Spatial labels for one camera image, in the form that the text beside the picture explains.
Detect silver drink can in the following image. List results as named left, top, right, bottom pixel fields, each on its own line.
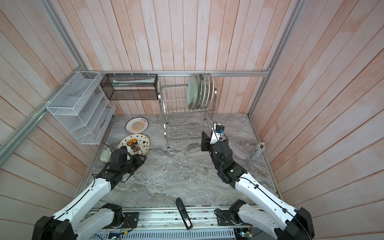
left=250, top=142, right=267, bottom=161

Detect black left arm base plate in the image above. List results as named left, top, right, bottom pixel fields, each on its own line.
left=99, top=203, right=139, bottom=229

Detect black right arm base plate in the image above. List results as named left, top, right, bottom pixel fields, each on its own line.
left=214, top=209, right=241, bottom=226

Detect pale green ceramic bottle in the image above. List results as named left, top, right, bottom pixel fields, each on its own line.
left=99, top=148, right=112, bottom=164

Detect small orange sunburst plate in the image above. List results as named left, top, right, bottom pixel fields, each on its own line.
left=125, top=117, right=149, bottom=135

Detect black stapler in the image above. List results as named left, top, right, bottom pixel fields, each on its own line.
left=176, top=198, right=193, bottom=231

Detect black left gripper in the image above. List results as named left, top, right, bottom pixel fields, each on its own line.
left=120, top=153, right=147, bottom=175

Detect light green flower plate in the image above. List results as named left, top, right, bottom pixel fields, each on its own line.
left=187, top=75, right=198, bottom=110

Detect white plate green clover design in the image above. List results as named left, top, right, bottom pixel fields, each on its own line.
left=205, top=74, right=212, bottom=109

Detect black mesh basket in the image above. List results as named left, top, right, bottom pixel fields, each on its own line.
left=100, top=73, right=159, bottom=101

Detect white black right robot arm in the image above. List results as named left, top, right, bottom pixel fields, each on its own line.
left=201, top=131, right=315, bottom=240

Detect cream plate stars cartoon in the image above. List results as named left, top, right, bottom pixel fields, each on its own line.
left=118, top=134, right=151, bottom=156

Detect white wire mesh shelf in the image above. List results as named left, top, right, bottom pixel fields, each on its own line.
left=47, top=71, right=116, bottom=145

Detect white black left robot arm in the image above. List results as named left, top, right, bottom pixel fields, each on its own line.
left=32, top=147, right=147, bottom=240

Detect cream plate floral rim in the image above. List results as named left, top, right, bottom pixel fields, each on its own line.
left=195, top=74, right=204, bottom=110

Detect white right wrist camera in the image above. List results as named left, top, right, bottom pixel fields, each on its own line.
left=210, top=122, right=225, bottom=145

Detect stainless steel dish rack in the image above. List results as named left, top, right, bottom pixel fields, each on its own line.
left=158, top=85, right=217, bottom=148

